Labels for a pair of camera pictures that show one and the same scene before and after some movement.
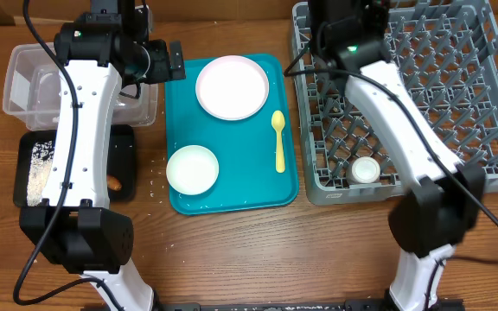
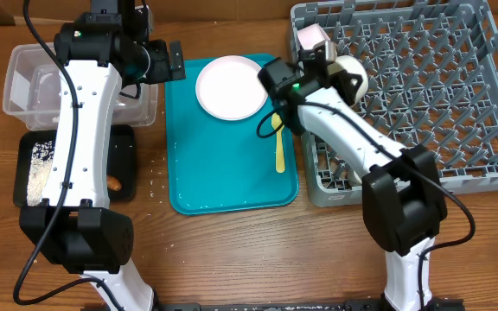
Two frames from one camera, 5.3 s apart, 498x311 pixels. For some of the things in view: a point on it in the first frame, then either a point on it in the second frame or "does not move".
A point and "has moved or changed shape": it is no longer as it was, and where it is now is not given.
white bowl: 192,170 has moved or changed shape
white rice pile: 40,166 does not move
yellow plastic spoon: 278,121 does not move
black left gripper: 162,72 does not move
